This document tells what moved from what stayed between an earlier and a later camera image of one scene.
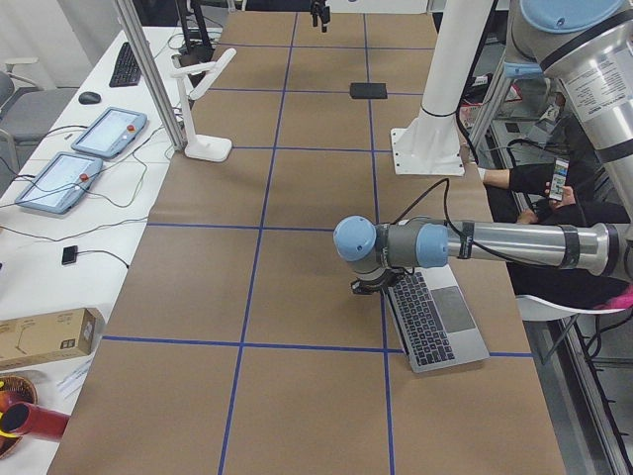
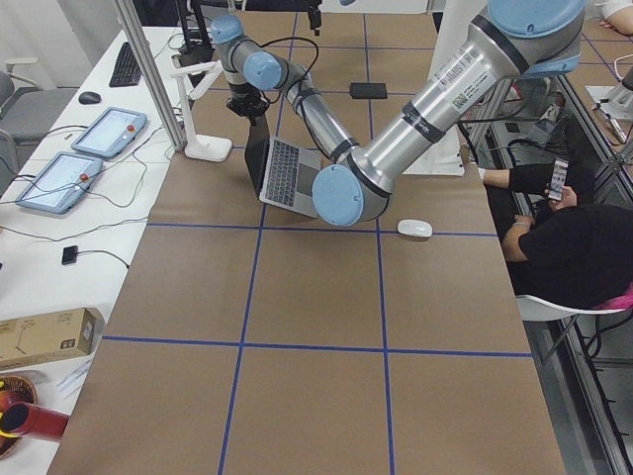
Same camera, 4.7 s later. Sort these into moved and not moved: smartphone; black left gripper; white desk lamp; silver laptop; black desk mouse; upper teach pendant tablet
Moved: silver laptop; black left gripper
Not moved: white desk lamp; upper teach pendant tablet; smartphone; black desk mouse
